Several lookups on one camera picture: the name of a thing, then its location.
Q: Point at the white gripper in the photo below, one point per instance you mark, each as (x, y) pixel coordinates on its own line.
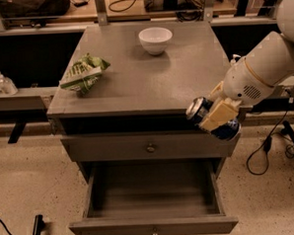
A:
(243, 82)

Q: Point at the blue pepsi can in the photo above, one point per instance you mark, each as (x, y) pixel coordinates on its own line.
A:
(200, 108)

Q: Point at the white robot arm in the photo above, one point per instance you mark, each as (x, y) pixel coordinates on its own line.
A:
(273, 58)

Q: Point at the grey wooden drawer cabinet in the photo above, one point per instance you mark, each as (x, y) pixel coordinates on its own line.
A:
(141, 93)

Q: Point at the open grey middle drawer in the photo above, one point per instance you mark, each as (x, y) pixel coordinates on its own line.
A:
(163, 197)

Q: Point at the closed grey top drawer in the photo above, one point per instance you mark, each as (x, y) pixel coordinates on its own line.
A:
(147, 146)

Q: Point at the white pump bottle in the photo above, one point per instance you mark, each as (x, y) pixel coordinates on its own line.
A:
(235, 58)

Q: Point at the white ceramic bowl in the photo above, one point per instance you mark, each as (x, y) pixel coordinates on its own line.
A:
(155, 40)

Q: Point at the green chip bag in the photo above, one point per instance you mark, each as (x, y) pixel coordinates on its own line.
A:
(84, 74)

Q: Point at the clear sanitizer bottle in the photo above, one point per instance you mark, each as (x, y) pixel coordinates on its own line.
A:
(7, 85)

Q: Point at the black metal leg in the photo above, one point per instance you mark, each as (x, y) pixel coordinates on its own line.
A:
(38, 225)

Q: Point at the black bag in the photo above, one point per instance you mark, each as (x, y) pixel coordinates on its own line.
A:
(33, 8)

